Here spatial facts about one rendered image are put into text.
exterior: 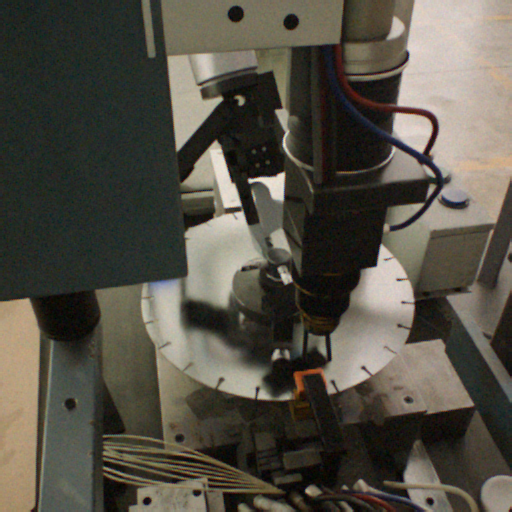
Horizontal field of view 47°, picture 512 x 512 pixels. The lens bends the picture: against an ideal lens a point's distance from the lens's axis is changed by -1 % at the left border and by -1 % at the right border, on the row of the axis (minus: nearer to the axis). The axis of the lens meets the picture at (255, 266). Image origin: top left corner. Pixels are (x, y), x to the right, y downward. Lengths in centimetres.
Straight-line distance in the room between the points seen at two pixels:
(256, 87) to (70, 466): 44
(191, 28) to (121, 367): 71
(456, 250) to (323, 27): 74
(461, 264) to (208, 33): 80
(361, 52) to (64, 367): 36
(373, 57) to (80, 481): 36
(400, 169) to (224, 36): 18
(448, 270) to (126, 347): 53
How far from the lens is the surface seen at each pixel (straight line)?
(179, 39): 28
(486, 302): 218
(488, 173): 290
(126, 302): 102
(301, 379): 61
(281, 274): 68
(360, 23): 37
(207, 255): 78
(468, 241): 99
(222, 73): 68
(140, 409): 88
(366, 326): 70
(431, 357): 86
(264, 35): 28
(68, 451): 50
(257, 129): 70
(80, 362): 55
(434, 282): 102
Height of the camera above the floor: 145
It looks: 42 degrees down
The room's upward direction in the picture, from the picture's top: straight up
